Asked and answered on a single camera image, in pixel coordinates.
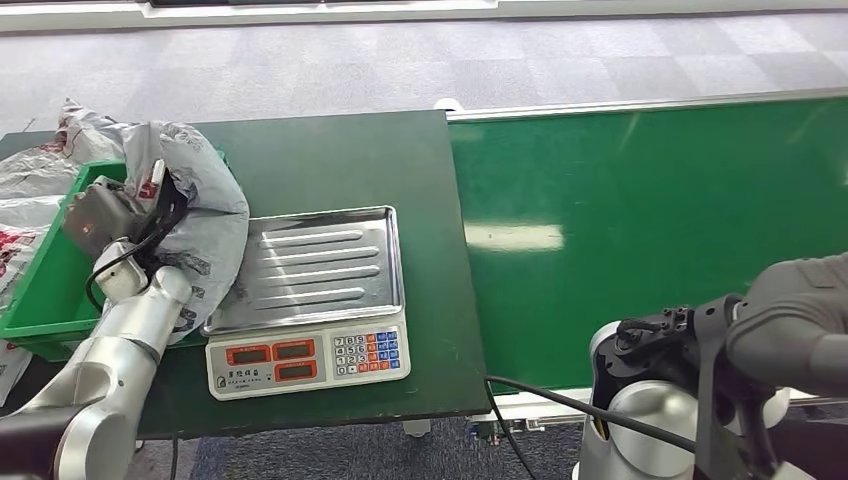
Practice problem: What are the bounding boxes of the green plastic bin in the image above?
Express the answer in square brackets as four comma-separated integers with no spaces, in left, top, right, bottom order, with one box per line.
[0,148,228,362]

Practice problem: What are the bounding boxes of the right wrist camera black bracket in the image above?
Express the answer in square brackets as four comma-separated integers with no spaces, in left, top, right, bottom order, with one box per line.
[690,294,782,480]

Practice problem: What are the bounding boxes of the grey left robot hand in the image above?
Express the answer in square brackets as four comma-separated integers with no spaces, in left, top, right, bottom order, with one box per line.
[62,176,144,258]

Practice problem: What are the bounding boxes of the dark green table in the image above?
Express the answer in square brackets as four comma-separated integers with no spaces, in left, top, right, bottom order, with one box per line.
[0,109,493,442]

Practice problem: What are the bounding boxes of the grey mailer bag red print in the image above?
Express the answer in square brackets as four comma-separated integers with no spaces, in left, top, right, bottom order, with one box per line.
[0,195,66,313]

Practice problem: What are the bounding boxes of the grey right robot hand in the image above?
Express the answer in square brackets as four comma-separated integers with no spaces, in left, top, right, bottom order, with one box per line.
[725,253,848,399]

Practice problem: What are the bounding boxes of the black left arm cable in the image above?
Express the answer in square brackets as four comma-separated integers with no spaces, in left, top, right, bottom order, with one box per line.
[84,173,191,316]

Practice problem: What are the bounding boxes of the white electronic scale steel tray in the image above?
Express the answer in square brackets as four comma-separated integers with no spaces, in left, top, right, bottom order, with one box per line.
[201,205,412,402]

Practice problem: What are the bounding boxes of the white mailer bag QR code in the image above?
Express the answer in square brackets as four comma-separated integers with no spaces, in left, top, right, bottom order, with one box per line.
[0,339,33,407]

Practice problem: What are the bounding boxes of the left wrist camera pale box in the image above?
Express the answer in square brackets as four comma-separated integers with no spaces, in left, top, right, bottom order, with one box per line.
[92,239,151,299]

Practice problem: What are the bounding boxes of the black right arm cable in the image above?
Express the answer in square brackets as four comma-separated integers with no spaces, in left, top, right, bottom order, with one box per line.
[483,375,698,480]

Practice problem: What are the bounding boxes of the green conveyor belt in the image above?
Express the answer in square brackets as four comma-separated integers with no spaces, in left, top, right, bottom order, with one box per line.
[445,87,848,440]

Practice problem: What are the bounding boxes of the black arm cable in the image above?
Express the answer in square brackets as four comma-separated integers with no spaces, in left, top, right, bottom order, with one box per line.
[483,375,698,480]
[84,173,191,316]

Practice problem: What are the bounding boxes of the flat grey mailer bag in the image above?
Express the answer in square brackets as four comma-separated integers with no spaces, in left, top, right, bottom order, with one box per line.
[0,145,82,200]

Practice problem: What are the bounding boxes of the grey plastic mailer package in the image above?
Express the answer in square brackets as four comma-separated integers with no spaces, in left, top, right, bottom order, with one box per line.
[122,119,252,346]

